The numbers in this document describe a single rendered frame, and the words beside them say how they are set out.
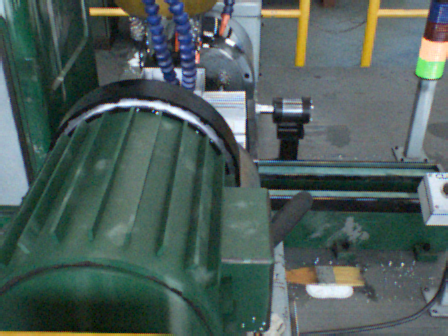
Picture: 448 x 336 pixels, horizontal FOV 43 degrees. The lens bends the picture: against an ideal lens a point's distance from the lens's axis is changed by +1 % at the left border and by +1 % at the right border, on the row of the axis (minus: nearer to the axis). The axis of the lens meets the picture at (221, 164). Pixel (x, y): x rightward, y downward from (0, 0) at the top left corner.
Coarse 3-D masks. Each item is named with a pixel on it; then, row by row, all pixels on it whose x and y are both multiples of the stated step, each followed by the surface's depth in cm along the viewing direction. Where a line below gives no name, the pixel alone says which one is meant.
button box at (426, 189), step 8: (424, 176) 91; (432, 176) 90; (440, 176) 90; (424, 184) 91; (432, 184) 90; (440, 184) 90; (424, 192) 91; (432, 192) 89; (440, 192) 89; (424, 200) 91; (432, 200) 88; (440, 200) 88; (424, 208) 91; (432, 208) 88; (440, 208) 87; (424, 216) 91; (432, 216) 89; (440, 216) 89; (432, 224) 91; (440, 224) 91
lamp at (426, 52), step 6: (426, 42) 130; (444, 42) 128; (420, 48) 133; (426, 48) 130; (432, 48) 129; (438, 48) 129; (444, 48) 129; (420, 54) 132; (426, 54) 131; (432, 54) 130; (438, 54) 130; (444, 54) 130; (432, 60) 130; (438, 60) 130
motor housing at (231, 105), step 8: (208, 96) 107; (216, 96) 107; (224, 96) 108; (232, 96) 108; (240, 96) 108; (216, 104) 106; (224, 104) 106; (232, 104) 106; (240, 104) 106; (224, 112) 105; (232, 112) 105; (240, 112) 105; (232, 120) 105; (232, 128) 104; (240, 136) 104; (240, 144) 103
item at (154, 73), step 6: (144, 72) 108; (150, 72) 108; (156, 72) 110; (180, 72) 110; (198, 72) 108; (204, 72) 108; (144, 78) 109; (150, 78) 109; (156, 78) 110; (162, 78) 110; (180, 78) 110; (198, 78) 108; (204, 78) 109; (198, 84) 109; (204, 84) 109; (198, 90) 101; (204, 90) 109
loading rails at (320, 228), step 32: (288, 160) 122; (320, 160) 122; (352, 160) 122; (288, 192) 114; (320, 192) 114; (352, 192) 114; (384, 192) 114; (416, 192) 121; (320, 224) 114; (352, 224) 114; (384, 224) 113; (416, 224) 113; (352, 256) 114; (416, 256) 114
